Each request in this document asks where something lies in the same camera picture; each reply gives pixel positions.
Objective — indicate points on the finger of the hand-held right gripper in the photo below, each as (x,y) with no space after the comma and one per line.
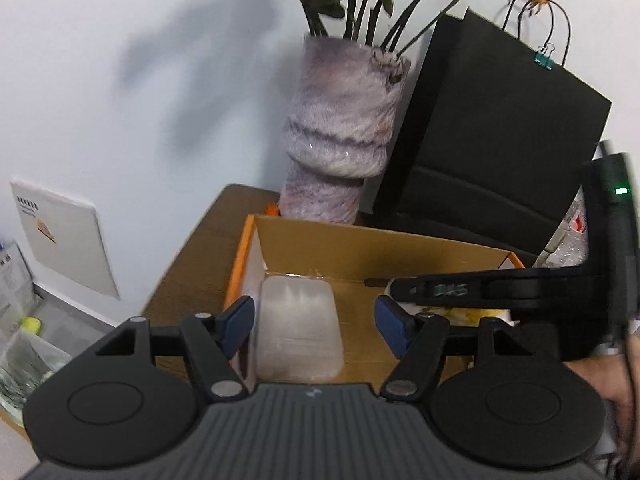
(500,289)

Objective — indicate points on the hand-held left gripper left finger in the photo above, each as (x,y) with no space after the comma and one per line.
(239,322)

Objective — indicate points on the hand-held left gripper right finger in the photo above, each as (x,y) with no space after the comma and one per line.
(391,322)

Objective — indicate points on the yellow and white plush toy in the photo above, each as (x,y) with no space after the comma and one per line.
(470,315)

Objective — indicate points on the orange-red cardboard box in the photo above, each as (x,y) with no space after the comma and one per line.
(350,250)

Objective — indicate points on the person's right hand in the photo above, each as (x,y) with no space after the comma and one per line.
(595,380)

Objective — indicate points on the shrink-wrapped water bottle pack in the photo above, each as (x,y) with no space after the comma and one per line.
(565,250)

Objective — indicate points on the clear plastic container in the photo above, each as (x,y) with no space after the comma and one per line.
(300,325)

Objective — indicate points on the black paper bag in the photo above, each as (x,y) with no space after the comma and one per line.
(490,135)

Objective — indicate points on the white board panel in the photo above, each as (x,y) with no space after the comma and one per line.
(65,235)

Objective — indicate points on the green binder clip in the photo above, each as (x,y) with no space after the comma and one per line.
(544,57)

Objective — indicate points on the purple marbled vase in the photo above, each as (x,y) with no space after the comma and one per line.
(340,125)

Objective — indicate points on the yellow-green small object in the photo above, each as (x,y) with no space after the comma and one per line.
(31,325)

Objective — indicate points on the clear plastic bag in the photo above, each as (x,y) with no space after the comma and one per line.
(27,370)

